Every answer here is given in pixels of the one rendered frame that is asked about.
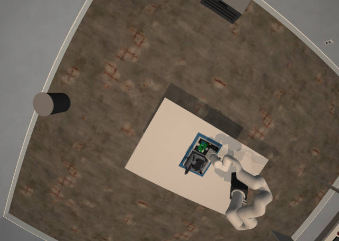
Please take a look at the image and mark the green circuit board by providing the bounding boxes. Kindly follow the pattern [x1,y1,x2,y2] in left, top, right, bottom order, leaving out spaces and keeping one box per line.
[198,141,208,153]

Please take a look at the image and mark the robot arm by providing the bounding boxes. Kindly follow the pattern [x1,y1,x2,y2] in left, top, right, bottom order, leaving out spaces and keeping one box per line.
[209,153,273,230]

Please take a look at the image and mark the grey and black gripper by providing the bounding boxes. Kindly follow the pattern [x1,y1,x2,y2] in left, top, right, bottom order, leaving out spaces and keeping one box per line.
[204,146,216,162]

